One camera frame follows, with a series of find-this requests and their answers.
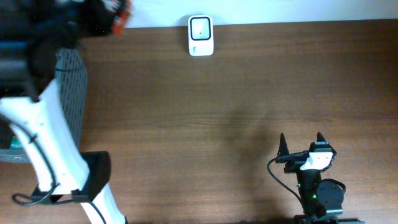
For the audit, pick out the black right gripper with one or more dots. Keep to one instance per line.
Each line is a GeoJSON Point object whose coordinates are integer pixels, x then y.
{"type": "Point", "coordinates": [295, 161]}

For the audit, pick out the orange candy bar wrapper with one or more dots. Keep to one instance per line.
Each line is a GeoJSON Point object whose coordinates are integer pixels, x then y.
{"type": "Point", "coordinates": [121, 16]}

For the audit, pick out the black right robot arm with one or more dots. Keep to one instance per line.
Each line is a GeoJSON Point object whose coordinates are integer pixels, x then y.
{"type": "Point", "coordinates": [321, 199]}

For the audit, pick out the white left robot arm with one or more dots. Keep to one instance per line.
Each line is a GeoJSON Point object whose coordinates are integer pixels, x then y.
{"type": "Point", "coordinates": [31, 34]}

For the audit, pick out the white barcode scanner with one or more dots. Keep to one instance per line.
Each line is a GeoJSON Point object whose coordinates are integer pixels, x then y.
{"type": "Point", "coordinates": [200, 36]}

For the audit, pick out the grey plastic basket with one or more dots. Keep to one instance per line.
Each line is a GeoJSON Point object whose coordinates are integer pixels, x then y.
{"type": "Point", "coordinates": [72, 79]}

